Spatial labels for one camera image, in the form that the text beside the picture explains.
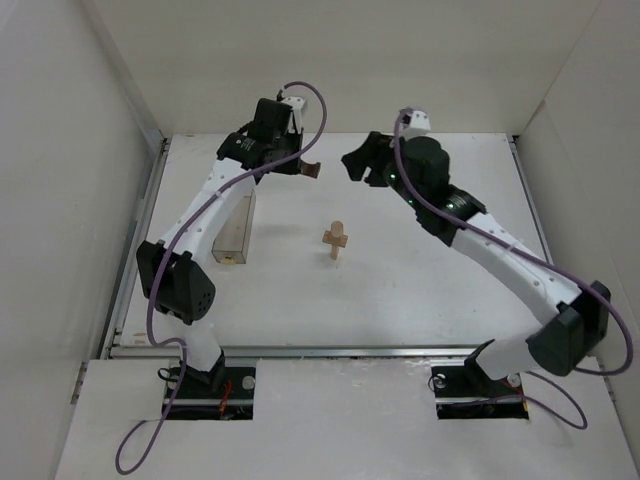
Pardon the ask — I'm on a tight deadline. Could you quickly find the dark brown notched block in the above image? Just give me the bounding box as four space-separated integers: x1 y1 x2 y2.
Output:
298 159 321 179

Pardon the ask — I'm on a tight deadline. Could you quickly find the light wood rounded block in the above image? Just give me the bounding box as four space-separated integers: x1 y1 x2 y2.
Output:
329 220 344 239

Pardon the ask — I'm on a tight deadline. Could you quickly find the light wood notched block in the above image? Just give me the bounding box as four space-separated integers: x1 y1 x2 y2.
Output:
322 231 348 248

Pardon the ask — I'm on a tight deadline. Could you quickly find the tall light wood block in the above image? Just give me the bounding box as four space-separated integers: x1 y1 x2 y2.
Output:
330 245 341 261

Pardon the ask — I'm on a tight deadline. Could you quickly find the clear plastic box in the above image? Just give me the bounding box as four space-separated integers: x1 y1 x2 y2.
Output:
211 190 256 265

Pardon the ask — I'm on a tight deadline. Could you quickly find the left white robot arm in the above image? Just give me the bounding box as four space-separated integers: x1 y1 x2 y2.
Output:
136 96 307 393

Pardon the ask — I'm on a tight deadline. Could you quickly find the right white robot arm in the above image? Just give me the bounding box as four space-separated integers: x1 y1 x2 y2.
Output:
341 132 610 383

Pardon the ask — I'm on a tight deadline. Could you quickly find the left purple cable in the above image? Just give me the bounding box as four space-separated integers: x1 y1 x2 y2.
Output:
115 80 329 475

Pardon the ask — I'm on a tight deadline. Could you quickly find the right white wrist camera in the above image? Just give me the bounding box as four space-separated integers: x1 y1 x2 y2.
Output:
399 107 432 140

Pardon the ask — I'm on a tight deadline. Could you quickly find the metal rail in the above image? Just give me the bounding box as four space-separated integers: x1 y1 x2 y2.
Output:
102 345 474 359

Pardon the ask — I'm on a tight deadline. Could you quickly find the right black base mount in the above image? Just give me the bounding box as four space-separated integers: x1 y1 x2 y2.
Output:
428 365 529 420

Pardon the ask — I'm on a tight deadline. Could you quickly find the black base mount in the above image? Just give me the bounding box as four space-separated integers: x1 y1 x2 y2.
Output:
428 365 529 420
157 365 256 421

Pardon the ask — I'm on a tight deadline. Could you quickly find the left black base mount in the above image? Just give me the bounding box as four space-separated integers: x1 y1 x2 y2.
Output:
157 365 256 421

